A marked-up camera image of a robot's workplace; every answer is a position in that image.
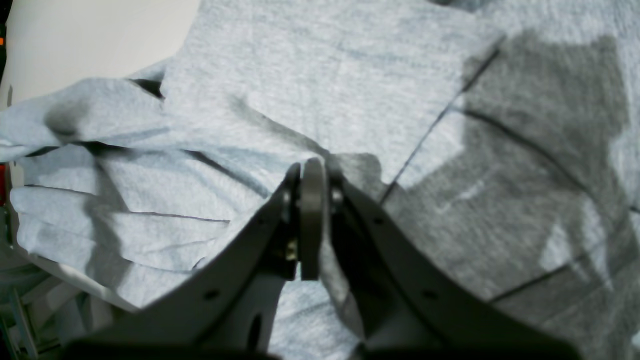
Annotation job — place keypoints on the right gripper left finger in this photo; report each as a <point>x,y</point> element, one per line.
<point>225,311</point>

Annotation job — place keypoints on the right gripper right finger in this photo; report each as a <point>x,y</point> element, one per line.
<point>404,308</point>

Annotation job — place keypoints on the grey T-shirt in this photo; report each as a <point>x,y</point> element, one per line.
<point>502,137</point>

